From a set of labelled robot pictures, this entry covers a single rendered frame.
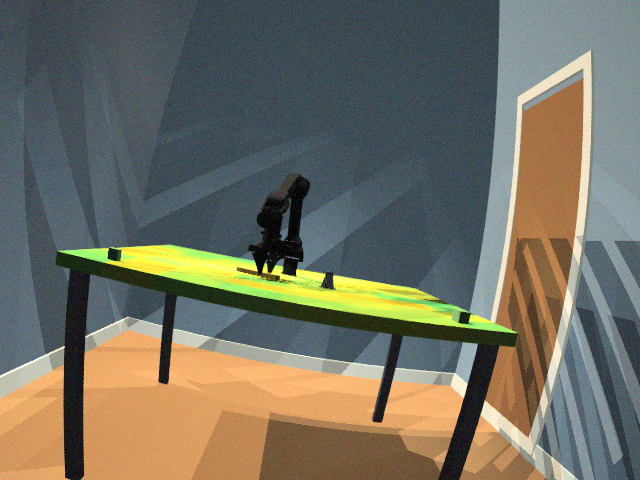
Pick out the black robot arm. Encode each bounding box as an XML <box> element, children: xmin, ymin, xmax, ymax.
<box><xmin>257</xmin><ymin>173</ymin><xmax>310</xmax><ymax>277</ymax></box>

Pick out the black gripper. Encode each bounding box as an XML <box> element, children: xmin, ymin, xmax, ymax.
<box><xmin>248</xmin><ymin>229</ymin><xmax>287</xmax><ymax>274</ymax></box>

